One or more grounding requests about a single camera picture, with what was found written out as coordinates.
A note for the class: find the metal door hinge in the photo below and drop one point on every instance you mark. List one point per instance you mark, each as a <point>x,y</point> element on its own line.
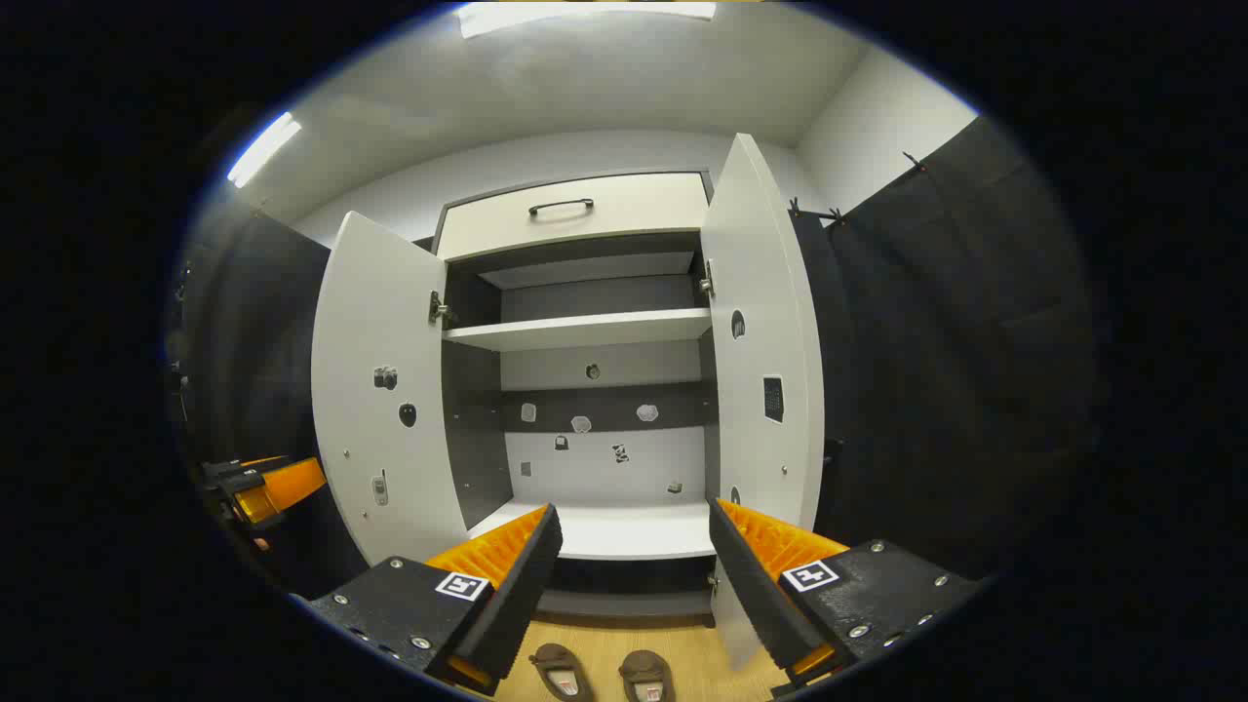
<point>439,310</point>
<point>706,283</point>

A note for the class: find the white shoe cabinet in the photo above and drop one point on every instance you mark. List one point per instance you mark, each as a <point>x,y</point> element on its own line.
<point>595,468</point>

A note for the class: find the white cabinet door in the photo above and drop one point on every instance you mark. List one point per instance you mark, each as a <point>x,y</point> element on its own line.
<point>390,322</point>
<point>760,253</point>

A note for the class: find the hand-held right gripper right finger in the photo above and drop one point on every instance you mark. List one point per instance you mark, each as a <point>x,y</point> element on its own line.
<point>756,595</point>

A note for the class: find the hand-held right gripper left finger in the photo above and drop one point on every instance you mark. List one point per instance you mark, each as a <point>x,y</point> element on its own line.
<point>522,595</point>

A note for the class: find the white cabinet shelf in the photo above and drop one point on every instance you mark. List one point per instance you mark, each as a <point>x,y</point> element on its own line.
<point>585,330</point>

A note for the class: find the black backdrop cloth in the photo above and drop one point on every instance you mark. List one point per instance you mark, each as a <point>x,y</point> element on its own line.
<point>249,331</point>
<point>936,370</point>

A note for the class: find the ceiling light panel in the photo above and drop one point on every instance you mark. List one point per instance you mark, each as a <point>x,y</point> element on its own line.
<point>585,14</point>
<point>261,151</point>

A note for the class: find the brown fuzzy shoe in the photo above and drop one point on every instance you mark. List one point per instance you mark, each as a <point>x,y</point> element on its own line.
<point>645,673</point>
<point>558,668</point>

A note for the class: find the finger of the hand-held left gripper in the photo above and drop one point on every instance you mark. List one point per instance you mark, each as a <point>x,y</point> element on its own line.
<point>288,486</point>

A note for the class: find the white cabinet drawer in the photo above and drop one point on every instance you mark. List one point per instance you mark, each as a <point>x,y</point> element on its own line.
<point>624,219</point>

